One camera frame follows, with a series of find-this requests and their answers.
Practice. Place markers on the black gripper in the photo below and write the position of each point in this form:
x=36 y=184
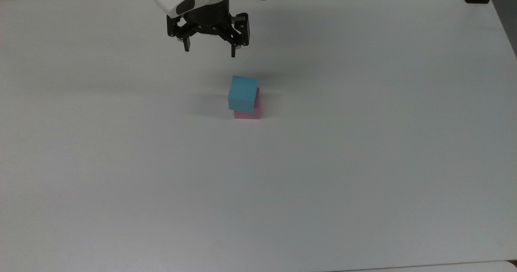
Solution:
x=209 y=15

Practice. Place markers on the pink cube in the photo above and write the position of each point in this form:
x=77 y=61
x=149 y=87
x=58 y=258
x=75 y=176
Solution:
x=251 y=113

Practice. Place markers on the blue cube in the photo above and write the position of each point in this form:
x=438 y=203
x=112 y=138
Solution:
x=242 y=93

